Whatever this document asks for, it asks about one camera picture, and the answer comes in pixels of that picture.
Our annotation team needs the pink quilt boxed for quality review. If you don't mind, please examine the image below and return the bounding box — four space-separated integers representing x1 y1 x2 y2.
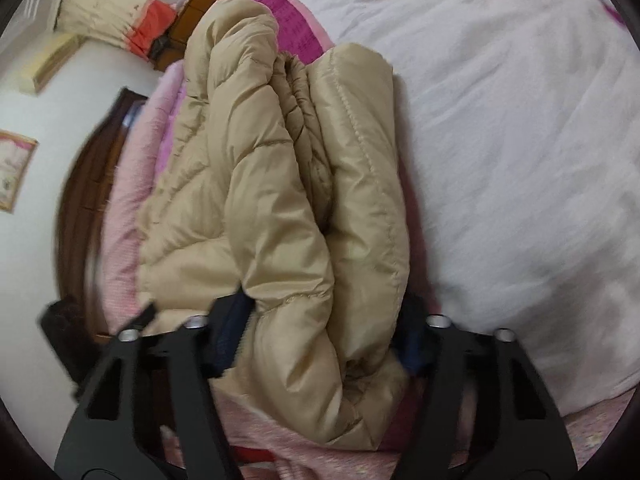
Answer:
100 60 193 343

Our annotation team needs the beige and orange curtain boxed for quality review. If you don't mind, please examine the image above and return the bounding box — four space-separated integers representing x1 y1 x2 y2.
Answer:
54 0 182 61

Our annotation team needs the beige puffer jacket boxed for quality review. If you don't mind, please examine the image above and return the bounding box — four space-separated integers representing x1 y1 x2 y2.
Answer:
135 0 413 453

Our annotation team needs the magenta and white bed sheet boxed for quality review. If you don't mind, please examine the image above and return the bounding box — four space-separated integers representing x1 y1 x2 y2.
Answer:
210 0 640 480

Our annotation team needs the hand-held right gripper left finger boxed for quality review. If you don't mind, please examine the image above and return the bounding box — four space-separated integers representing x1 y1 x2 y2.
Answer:
54 291 258 480

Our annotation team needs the framed wall picture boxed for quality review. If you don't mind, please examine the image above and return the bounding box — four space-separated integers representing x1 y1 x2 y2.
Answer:
0 129 40 214

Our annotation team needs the dark blurred object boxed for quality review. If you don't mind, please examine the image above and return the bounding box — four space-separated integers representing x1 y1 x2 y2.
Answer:
39 300 108 401

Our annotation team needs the dark wooden headboard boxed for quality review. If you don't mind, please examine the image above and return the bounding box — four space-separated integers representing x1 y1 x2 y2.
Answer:
54 87 153 343

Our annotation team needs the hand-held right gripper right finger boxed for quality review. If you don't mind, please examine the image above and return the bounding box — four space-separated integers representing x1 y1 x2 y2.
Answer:
385 292 581 480

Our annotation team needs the beige wall box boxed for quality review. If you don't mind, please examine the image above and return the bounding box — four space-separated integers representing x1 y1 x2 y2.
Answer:
19 34 85 95

